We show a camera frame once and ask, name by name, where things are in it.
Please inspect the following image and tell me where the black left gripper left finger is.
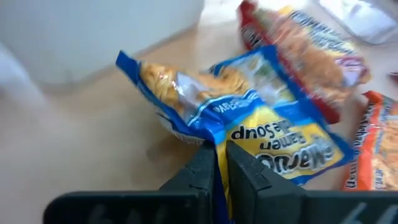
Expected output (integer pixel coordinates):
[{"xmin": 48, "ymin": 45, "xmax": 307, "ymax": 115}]
[{"xmin": 42, "ymin": 139, "xmax": 219, "ymax": 224}]

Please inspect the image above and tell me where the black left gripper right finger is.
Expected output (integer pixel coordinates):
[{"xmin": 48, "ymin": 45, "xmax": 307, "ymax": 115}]
[{"xmin": 226, "ymin": 139, "xmax": 398, "ymax": 224}]

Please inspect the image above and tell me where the blue Maruchan noodle pack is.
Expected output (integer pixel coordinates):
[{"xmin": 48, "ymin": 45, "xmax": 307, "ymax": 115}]
[{"xmin": 115, "ymin": 45, "xmax": 355, "ymax": 224}]

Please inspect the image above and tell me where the orange Maruchan noodle pack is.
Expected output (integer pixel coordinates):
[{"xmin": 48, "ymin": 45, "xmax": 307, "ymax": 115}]
[{"xmin": 343, "ymin": 90, "xmax": 398, "ymax": 191}]

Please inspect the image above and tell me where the red Maruchan noodle pack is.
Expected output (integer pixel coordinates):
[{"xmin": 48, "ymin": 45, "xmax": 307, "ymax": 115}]
[{"xmin": 238, "ymin": 0, "xmax": 373, "ymax": 125}]

